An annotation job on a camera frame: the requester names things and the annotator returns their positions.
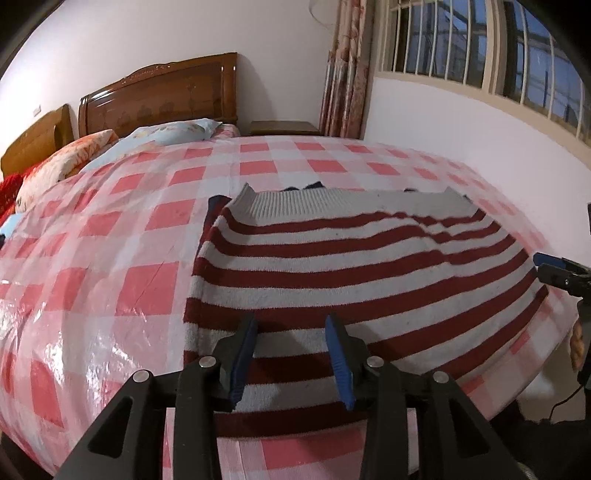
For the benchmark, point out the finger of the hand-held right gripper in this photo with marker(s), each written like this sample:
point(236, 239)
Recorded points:
point(556, 276)
point(549, 258)

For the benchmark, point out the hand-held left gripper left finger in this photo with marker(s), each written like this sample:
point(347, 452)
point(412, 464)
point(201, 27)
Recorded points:
point(242, 355)

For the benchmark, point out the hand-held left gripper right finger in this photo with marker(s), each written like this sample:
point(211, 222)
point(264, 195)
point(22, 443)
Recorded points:
point(340, 364)

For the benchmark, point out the red grey striped sweater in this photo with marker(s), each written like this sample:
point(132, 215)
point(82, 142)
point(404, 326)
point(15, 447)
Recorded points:
point(369, 277)

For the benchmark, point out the person's right hand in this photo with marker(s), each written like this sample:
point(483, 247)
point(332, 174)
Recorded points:
point(577, 344)

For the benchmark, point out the pink checkered bed cover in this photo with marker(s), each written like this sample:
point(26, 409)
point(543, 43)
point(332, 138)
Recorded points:
point(115, 254)

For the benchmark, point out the person's dark clothing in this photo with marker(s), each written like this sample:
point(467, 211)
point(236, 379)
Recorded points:
point(554, 447)

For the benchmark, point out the barred window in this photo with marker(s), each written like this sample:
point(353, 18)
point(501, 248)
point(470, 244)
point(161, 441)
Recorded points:
point(485, 46)

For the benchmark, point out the wooden nightstand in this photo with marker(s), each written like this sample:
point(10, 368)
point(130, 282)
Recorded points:
point(284, 128)

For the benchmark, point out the light blue floral pillow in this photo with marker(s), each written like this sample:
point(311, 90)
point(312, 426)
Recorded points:
point(166, 134)

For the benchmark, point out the orange floral pillow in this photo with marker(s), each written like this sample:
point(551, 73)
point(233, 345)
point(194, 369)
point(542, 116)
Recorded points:
point(60, 161)

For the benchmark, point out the light blue quilt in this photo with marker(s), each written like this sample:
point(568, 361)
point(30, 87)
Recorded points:
point(9, 224)

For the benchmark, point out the large wooden headboard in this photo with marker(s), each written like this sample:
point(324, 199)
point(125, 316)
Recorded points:
point(161, 97)

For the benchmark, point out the floral pink curtain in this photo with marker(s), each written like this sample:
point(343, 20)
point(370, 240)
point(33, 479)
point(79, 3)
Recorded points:
point(344, 69)

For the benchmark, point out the red blanket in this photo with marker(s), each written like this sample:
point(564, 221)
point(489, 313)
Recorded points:
point(11, 189)

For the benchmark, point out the small wooden headboard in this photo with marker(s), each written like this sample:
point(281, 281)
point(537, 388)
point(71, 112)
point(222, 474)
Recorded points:
point(32, 143)

